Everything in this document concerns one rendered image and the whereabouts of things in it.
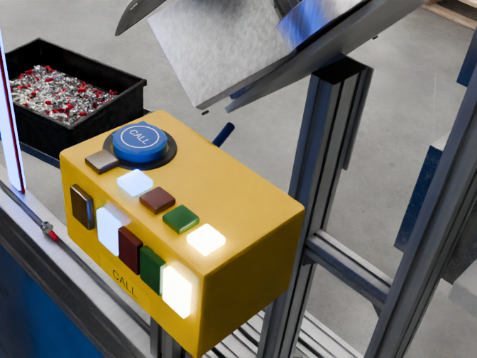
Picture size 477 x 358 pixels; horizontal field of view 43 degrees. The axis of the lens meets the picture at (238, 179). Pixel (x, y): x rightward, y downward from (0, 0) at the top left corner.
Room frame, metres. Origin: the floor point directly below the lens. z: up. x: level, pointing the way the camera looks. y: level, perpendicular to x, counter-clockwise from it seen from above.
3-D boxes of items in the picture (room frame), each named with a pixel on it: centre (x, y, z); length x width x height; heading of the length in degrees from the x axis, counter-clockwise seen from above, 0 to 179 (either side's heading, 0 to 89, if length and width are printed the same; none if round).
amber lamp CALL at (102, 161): (0.33, 0.10, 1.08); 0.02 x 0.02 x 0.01; 50
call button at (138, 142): (0.36, 0.08, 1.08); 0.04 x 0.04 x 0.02
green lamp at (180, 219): (0.29, 0.03, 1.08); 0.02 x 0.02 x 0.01; 50
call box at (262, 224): (0.33, 0.04, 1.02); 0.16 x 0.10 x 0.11; 50
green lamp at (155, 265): (0.27, 0.05, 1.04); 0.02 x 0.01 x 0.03; 50
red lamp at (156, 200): (0.30, 0.05, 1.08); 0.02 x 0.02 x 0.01; 50
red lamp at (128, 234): (0.28, 0.07, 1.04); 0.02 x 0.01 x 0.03; 50
